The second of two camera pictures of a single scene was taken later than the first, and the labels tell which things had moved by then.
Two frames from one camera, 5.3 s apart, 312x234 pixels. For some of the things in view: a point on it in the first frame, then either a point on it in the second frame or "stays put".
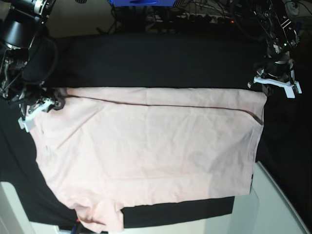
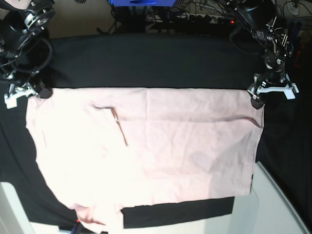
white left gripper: [25, 122] → [11, 98]
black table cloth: [148, 60] stays put
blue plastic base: [142, 3] stays put
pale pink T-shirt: [103, 149] stays put
